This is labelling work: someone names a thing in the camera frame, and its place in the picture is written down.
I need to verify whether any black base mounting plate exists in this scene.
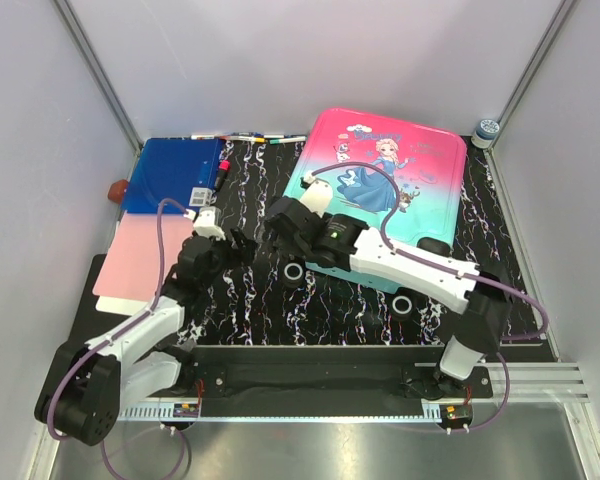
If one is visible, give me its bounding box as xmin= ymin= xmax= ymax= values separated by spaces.
xmin=152 ymin=345 xmax=486 ymax=399

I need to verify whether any red capped black marker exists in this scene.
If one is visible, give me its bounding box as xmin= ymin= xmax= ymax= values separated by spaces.
xmin=214 ymin=160 xmax=231 ymax=192

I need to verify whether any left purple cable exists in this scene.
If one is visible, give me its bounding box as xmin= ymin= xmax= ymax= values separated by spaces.
xmin=46 ymin=197 xmax=196 ymax=479

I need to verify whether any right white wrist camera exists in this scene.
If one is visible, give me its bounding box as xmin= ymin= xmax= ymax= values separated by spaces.
xmin=299 ymin=171 xmax=334 ymax=217

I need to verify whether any aluminium rail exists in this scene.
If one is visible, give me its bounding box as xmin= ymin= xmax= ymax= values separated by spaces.
xmin=117 ymin=363 xmax=588 ymax=424

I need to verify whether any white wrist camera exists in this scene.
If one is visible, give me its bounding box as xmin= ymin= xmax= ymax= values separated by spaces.
xmin=184 ymin=206 xmax=226 ymax=240
xmin=299 ymin=171 xmax=334 ymax=217

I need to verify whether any blue folder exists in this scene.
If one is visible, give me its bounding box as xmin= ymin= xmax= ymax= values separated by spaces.
xmin=122 ymin=138 xmax=224 ymax=214

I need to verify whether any teal capped marker pen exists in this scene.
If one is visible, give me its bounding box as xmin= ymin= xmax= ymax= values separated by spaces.
xmin=263 ymin=134 xmax=307 ymax=145

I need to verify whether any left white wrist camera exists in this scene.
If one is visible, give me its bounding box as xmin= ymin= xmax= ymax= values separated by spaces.
xmin=184 ymin=206 xmax=226 ymax=240

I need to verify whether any colourful marker pen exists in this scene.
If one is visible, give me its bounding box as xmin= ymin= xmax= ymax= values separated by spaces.
xmin=219 ymin=133 xmax=266 ymax=143

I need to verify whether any brown red round object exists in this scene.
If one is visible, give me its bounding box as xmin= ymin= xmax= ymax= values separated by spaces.
xmin=107 ymin=179 xmax=129 ymax=205

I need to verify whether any pink teal hardshell suitcase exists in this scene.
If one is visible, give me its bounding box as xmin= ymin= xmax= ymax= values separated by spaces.
xmin=278 ymin=108 xmax=466 ymax=320

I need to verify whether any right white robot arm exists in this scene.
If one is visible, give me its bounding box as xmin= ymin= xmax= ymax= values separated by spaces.
xmin=266 ymin=197 xmax=512 ymax=397

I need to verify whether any blue lidded small jar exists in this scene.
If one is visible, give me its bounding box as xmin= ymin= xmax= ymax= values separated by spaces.
xmin=471 ymin=119 xmax=500 ymax=149

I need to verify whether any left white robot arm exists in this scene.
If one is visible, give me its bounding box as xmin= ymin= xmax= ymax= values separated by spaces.
xmin=34 ymin=228 xmax=257 ymax=446

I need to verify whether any pink white board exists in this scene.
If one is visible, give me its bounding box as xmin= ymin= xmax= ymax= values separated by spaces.
xmin=92 ymin=213 xmax=193 ymax=316

